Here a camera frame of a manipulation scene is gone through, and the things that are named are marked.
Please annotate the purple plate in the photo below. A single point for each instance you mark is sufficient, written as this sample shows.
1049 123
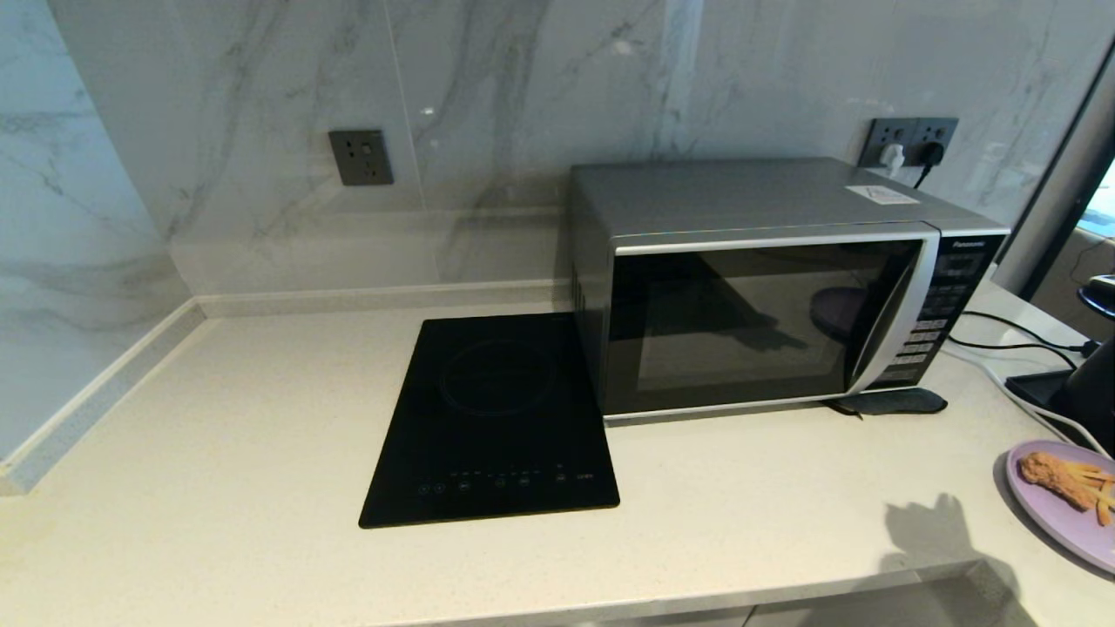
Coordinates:
1047 514

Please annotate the silver Panasonic microwave oven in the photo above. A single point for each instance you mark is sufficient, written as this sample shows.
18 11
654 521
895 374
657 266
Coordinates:
740 196

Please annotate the black induction cooktop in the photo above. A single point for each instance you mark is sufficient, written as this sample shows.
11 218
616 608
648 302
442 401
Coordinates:
488 435

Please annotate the white warning sticker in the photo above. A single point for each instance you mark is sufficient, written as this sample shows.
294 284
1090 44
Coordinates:
882 194

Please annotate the black rubber pad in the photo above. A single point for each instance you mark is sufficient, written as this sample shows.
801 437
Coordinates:
899 401

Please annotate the white power plug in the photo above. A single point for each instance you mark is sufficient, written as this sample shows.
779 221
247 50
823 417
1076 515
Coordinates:
891 159

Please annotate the black power plug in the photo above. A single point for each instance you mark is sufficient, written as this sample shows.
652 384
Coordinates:
932 153

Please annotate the beige armchair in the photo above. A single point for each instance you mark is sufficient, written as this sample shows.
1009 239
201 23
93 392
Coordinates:
1067 279

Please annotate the fried chicken piece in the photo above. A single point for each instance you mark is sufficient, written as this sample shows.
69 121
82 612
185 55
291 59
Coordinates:
1052 475

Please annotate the black kettle appliance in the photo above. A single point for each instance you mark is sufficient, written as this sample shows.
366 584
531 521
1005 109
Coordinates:
1093 392

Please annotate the grey single wall socket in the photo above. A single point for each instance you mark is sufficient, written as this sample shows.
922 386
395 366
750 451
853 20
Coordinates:
361 158

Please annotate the grey double wall socket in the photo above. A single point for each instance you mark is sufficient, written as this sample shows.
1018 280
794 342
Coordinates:
890 129

